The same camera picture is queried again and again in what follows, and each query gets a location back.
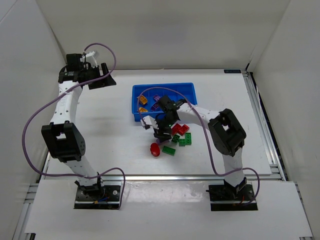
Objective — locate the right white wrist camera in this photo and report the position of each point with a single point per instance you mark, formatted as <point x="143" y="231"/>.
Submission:
<point x="148" y="122"/>

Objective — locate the green lego brick small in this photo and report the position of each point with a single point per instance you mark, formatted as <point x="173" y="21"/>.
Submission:
<point x="182" y="142"/>

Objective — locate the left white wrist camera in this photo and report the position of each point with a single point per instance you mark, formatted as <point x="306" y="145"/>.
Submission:
<point x="90" y="57"/>

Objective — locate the blue divided plastic bin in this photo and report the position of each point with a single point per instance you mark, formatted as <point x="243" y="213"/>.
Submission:
<point x="185" y="88"/>

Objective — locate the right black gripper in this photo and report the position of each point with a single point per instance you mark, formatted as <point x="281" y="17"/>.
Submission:
<point x="162" y="129"/>

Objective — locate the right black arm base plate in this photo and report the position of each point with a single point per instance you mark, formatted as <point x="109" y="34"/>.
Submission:
<point x="221" y="200"/>

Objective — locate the red long lego brick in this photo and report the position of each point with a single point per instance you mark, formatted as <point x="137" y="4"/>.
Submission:
<point x="175" y="129"/>

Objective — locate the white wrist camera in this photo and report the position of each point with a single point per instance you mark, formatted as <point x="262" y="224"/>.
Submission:
<point x="90" y="57"/>
<point x="148" y="122"/>

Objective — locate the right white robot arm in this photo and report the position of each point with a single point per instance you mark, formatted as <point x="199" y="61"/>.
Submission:
<point x="228" y="136"/>

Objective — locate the right blue table label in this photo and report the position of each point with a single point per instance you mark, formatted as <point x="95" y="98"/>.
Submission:
<point x="232" y="71"/>

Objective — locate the purple lego brick studs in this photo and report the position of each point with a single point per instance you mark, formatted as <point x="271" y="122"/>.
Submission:
<point x="154" y="107"/>

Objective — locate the green lego brick right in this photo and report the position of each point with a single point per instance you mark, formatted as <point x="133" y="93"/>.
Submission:
<point x="188" y="138"/>

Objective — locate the green lego brick center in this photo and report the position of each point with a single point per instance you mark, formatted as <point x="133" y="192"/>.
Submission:
<point x="175" y="139"/>

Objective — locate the green lego brick bottom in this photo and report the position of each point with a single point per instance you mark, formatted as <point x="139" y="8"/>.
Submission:
<point x="168" y="150"/>

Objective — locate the purple oval lego brick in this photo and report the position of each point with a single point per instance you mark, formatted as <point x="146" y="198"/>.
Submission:
<point x="156" y="97"/>

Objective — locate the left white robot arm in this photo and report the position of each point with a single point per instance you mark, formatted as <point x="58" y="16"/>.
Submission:
<point x="63" y="140"/>

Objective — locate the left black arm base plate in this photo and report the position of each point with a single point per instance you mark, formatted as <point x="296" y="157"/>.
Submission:
<point x="107" y="198"/>

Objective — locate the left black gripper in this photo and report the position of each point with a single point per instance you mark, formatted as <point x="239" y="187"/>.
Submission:
<point x="99" y="75"/>

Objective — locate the red oval lego brick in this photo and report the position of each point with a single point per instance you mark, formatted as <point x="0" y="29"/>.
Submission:
<point x="155" y="149"/>

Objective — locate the yellow lego brick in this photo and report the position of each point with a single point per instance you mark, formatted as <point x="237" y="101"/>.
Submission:
<point x="142" y="100"/>
<point x="142" y="110"/>

